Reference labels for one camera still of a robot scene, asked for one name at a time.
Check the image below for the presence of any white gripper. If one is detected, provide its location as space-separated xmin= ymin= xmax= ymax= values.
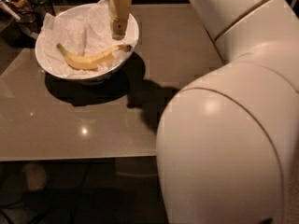
xmin=109 ymin=0 xmax=132 ymax=40

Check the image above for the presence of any yellow banana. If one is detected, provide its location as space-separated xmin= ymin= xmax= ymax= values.
xmin=56 ymin=43 xmax=132 ymax=70

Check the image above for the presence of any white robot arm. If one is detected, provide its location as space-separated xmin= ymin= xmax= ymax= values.
xmin=156 ymin=0 xmax=299 ymax=224

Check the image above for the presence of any dark clutter on side table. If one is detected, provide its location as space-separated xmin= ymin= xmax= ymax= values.
xmin=0 ymin=0 xmax=61 ymax=48

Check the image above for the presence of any white paper towel liner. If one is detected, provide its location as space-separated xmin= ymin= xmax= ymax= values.
xmin=41 ymin=0 xmax=138 ymax=78

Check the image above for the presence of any white ceramic bowl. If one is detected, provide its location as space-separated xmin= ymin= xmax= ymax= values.
xmin=35 ymin=2 xmax=140 ymax=82

